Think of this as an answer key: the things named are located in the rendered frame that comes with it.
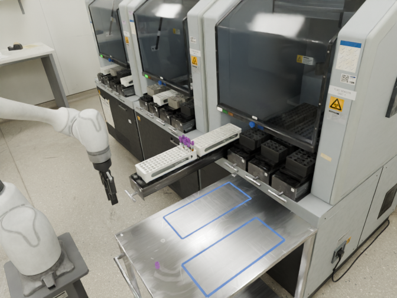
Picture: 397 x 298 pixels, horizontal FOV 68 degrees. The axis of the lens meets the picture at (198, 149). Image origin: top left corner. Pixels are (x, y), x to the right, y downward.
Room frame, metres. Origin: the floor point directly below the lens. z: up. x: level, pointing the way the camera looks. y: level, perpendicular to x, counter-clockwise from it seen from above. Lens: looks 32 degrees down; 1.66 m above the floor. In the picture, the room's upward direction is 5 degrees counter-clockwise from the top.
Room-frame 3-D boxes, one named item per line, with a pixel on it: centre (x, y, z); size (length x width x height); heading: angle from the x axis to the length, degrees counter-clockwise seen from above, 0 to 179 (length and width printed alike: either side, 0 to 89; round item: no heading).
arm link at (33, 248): (0.77, 0.64, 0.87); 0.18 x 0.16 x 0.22; 46
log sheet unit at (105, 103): (2.82, 0.91, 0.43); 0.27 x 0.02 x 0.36; 35
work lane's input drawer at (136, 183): (1.29, 0.05, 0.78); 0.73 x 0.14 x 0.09; 125
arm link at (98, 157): (1.04, 0.41, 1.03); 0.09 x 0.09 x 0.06
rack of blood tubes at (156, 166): (1.21, 0.16, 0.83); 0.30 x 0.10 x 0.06; 125
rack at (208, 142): (1.40, -0.10, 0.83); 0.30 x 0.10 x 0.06; 125
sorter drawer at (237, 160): (1.46, -0.45, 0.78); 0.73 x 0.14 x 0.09; 125
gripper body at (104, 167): (1.04, 0.41, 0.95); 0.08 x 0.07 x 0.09; 35
